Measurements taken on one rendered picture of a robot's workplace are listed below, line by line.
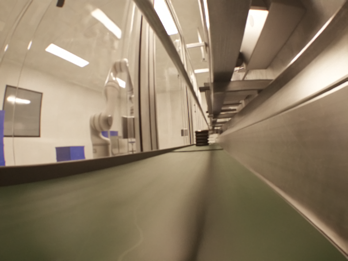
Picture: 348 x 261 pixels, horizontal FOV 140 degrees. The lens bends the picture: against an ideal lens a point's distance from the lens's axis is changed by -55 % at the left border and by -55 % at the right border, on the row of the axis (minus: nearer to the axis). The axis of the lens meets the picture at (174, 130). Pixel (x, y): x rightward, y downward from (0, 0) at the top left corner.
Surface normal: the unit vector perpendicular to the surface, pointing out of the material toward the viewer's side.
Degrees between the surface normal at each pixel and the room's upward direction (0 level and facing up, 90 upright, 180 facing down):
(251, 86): 90
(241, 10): 180
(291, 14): 180
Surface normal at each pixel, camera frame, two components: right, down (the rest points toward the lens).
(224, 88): -0.26, -0.03
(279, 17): 0.07, 1.00
